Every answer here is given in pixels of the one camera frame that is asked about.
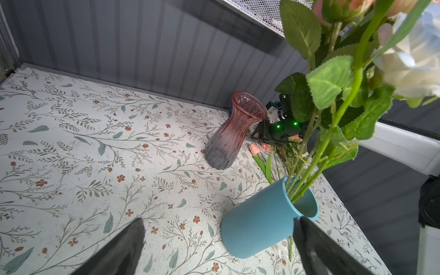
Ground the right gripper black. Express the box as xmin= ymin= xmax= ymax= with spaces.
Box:
xmin=250 ymin=94 xmax=305 ymax=144

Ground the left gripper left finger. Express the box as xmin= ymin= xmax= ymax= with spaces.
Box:
xmin=73 ymin=218 xmax=145 ymax=275

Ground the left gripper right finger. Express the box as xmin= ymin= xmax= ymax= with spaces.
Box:
xmin=293 ymin=217 xmax=371 ymax=275

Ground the pink tulip stem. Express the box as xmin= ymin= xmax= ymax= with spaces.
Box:
xmin=249 ymin=144 xmax=273 ymax=184

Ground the teal ceramic vase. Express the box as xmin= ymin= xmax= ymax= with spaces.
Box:
xmin=221 ymin=177 xmax=320 ymax=259

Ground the pink glass vase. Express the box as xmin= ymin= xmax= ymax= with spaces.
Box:
xmin=205 ymin=92 xmax=267 ymax=170

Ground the cream white rose stem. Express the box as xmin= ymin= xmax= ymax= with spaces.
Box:
xmin=291 ymin=0 xmax=440 ymax=204

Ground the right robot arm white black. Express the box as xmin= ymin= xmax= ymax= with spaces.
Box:
xmin=324 ymin=102 xmax=440 ymax=275

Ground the bunch of artificial flowers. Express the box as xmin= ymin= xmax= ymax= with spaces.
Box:
xmin=260 ymin=135 xmax=308 ymax=173

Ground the floral table mat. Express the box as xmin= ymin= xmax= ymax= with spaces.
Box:
xmin=0 ymin=63 xmax=393 ymax=275

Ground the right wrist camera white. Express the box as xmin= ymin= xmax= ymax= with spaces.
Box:
xmin=266 ymin=102 xmax=283 ymax=124

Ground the white wire mesh basket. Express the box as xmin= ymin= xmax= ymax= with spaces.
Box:
xmin=223 ymin=0 xmax=314 ymax=37

